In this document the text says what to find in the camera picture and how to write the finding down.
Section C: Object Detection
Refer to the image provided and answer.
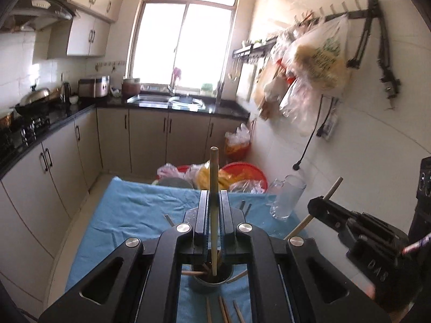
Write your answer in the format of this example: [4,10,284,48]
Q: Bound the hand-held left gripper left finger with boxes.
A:
[39,190,210,323]

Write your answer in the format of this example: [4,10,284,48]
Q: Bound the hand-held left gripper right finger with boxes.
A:
[219,190,393,323]

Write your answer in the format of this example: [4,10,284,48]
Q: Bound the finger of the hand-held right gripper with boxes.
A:
[307,196,357,234]

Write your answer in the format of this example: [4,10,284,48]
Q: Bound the long tan chopstick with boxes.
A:
[210,147,220,278]
[284,177,344,242]

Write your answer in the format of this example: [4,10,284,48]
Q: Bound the dark grey chopstick holder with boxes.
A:
[182,262,237,296]

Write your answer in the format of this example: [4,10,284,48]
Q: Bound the bunch of wooden chopsticks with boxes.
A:
[164,201,252,323]

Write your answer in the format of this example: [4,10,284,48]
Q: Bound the plastic bags with yellow contents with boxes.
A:
[156,161,267,195]

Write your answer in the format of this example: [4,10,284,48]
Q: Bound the clear glass mug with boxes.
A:
[268,174,307,221]

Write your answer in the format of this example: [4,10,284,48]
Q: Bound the red plastic basin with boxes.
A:
[177,162,269,194]

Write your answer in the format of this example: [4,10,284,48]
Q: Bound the blue tablecloth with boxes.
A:
[65,176,311,323]

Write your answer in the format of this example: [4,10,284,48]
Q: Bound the orange bin with plastic bag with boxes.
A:
[224,123,252,159]

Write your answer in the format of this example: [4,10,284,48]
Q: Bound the beige base cabinets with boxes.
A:
[0,108,251,307]

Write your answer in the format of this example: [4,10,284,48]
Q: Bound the steel kitchen sink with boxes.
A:
[127,93,207,112]

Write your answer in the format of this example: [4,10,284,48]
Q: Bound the cluster of hanging plastic bags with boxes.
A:
[252,27,315,132]

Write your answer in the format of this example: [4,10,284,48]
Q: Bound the white cutting board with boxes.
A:
[235,62,258,103]

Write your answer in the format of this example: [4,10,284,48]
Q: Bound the sink faucet with pink cloth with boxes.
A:
[168,67,183,97]

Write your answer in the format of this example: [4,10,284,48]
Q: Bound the hanging metal ladles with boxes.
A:
[228,58,242,82]

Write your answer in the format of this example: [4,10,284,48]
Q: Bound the brown clay pot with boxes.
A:
[121,77,141,97]

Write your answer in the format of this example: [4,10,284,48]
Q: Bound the white printed plastic bag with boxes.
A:
[282,14,353,95]

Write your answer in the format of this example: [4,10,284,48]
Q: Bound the black kitchen countertop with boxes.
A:
[0,93,252,175]

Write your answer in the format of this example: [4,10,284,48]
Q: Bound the silver rice cooker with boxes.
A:
[78,75,111,99]

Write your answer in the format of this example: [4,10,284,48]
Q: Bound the kitchen window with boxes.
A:
[126,0,242,90]

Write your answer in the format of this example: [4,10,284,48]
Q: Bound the electric kettle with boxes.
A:
[60,81,73,103]

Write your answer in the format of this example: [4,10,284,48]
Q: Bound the gas stove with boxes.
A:
[0,114,52,150]

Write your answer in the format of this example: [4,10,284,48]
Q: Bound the black wok with lid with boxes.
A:
[14,87,52,115]

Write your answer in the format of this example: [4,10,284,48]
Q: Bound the range hood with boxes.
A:
[0,0,77,33]

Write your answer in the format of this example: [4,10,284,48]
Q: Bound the purple white patterned strap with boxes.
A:
[401,231,431,255]

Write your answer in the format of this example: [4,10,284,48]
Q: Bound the black power plug cable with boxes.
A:
[292,95,324,171]

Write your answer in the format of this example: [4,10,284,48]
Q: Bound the black wall utensil rack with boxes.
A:
[232,38,281,65]

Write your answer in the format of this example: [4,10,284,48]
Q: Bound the wall hook rail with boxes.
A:
[294,4,371,21]

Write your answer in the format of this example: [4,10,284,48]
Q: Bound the beige upper wall cabinets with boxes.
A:
[29,0,119,58]

